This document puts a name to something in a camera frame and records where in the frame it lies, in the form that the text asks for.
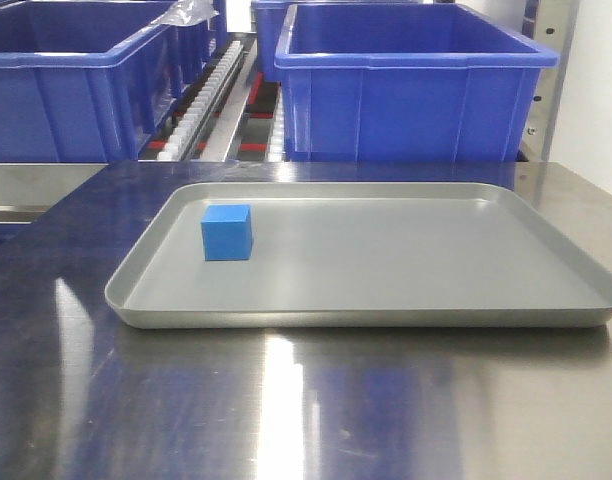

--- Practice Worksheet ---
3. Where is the blue cube block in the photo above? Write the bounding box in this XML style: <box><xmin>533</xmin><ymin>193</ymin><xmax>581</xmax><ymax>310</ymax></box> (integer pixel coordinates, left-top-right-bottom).
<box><xmin>201</xmin><ymin>204</ymin><xmax>253</xmax><ymax>261</ymax></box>

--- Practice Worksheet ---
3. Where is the grey metal tray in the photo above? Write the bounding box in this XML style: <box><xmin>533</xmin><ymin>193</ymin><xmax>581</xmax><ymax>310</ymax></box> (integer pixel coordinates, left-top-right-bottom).
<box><xmin>105</xmin><ymin>182</ymin><xmax>612</xmax><ymax>329</ymax></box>

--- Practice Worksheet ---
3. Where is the white roller track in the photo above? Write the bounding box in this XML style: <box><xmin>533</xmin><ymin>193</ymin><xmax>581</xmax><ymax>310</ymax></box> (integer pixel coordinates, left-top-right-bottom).
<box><xmin>156</xmin><ymin>40</ymin><xmax>244</xmax><ymax>162</ymax></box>

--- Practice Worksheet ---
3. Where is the blue plastic bin right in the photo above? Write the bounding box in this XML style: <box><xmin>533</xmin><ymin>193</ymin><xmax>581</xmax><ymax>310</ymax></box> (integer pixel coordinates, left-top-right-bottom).
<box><xmin>275</xmin><ymin>2</ymin><xmax>559</xmax><ymax>163</ymax></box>

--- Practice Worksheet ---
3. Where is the blue plastic bin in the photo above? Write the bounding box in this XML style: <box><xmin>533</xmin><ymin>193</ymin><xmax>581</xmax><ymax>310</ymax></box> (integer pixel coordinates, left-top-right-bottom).
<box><xmin>275</xmin><ymin>2</ymin><xmax>559</xmax><ymax>163</ymax></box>
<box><xmin>0</xmin><ymin>1</ymin><xmax>182</xmax><ymax>163</ymax></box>

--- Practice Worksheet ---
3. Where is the blue bin rear left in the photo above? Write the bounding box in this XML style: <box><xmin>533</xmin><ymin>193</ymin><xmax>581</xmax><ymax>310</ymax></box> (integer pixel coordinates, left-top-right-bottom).
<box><xmin>177</xmin><ymin>0</ymin><xmax>228</xmax><ymax>92</ymax></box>

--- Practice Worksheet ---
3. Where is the blue bin rear right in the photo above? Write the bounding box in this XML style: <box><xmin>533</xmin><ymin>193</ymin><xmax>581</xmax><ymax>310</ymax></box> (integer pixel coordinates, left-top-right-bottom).
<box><xmin>252</xmin><ymin>1</ymin><xmax>425</xmax><ymax>89</ymax></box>

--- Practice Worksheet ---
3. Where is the clear plastic bag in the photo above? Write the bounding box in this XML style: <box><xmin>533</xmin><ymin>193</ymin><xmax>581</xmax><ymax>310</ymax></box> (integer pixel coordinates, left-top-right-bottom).
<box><xmin>153</xmin><ymin>0</ymin><xmax>219</xmax><ymax>27</ymax></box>

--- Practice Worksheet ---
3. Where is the blue plastic bin left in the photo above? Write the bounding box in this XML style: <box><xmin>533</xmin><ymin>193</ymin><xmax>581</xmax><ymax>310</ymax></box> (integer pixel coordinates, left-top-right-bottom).
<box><xmin>0</xmin><ymin>1</ymin><xmax>182</xmax><ymax>163</ymax></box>

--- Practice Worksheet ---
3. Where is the steel shelf upright post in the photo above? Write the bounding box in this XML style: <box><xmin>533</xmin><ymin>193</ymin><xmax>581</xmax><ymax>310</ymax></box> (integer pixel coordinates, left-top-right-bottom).
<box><xmin>521</xmin><ymin>0</ymin><xmax>580</xmax><ymax>161</ymax></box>

